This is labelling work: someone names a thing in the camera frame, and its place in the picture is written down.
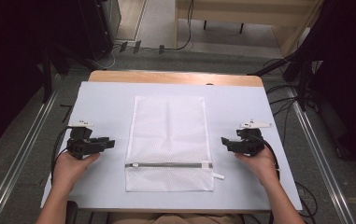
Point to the black chair part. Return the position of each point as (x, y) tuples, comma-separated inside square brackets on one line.
[(72, 213)]

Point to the person's lap in beige clothing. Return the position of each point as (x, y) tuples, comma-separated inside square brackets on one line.
[(172, 219)]

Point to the black floor tape strip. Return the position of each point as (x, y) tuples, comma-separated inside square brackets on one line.
[(161, 49), (123, 46), (137, 46)]

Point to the black equipment cabinet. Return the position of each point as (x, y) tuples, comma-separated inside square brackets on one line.
[(99, 25)]

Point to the metal floor rail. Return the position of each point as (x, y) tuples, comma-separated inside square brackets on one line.
[(319, 155), (20, 158)]

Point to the white mesh laundry bag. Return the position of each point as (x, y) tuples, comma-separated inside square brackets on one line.
[(169, 140)]

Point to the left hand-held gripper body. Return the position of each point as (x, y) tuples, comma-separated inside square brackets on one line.
[(80, 144)]

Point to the black metal stand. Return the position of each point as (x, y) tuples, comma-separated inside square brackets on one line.
[(300, 81), (47, 74)]

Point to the person's left hand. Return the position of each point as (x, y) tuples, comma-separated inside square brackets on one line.
[(69, 169)]

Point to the wooden table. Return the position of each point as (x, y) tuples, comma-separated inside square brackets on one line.
[(172, 77)]

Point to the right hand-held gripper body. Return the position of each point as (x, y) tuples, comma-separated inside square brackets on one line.
[(252, 141)]

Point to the light wooden bench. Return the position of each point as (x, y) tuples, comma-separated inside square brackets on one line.
[(244, 12)]

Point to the black curtain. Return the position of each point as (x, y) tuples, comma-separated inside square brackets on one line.
[(347, 62)]

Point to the person's right hand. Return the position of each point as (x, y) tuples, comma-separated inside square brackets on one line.
[(259, 165)]

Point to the white table mat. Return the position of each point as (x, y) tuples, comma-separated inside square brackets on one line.
[(104, 105)]

